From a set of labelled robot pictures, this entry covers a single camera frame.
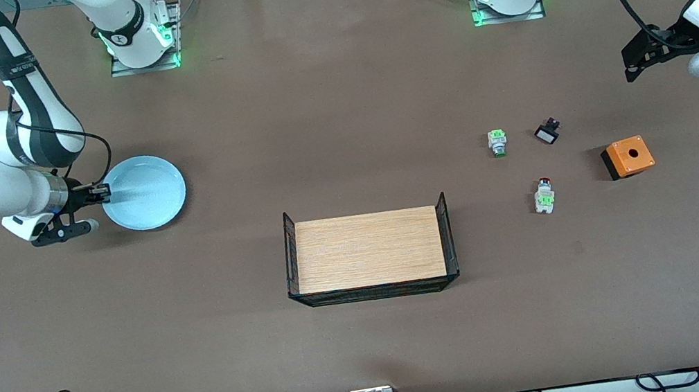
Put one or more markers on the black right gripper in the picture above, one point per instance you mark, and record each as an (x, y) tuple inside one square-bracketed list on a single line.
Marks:
[(77, 196)]

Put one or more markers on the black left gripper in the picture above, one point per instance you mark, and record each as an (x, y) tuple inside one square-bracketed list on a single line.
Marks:
[(673, 37)]

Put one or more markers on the light blue round plate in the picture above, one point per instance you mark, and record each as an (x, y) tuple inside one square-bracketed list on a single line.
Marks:
[(146, 193)]

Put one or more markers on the red push button switch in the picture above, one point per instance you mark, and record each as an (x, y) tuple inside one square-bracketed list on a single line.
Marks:
[(544, 197)]

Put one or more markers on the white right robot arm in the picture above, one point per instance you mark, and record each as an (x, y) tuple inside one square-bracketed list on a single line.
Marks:
[(2, 174)]

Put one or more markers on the black square white-faced button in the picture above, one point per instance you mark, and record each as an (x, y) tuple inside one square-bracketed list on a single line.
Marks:
[(547, 134)]

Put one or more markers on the orange button enclosure box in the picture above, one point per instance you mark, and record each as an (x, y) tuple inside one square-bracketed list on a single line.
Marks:
[(630, 155)]

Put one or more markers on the green push button switch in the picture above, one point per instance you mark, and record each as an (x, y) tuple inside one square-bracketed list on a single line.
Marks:
[(497, 142)]

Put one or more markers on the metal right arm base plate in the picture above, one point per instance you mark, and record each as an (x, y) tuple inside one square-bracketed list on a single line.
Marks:
[(178, 34)]

